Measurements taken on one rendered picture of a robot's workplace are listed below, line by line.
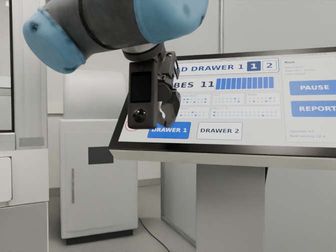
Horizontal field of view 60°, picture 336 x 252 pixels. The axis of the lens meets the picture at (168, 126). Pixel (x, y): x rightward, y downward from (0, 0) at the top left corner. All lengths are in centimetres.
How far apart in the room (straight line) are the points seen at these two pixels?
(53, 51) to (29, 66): 51
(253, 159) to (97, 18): 42
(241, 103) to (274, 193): 102
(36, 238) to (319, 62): 85
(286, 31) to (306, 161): 106
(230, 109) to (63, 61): 40
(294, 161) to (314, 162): 4
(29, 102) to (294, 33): 119
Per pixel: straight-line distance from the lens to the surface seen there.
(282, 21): 163
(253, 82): 71
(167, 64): 54
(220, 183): 71
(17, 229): 91
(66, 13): 34
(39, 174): 87
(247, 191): 71
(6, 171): 85
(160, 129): 65
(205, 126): 63
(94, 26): 30
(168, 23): 24
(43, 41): 35
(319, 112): 66
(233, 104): 66
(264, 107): 66
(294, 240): 161
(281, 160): 60
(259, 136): 61
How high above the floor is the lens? 104
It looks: 2 degrees down
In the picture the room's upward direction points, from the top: straight up
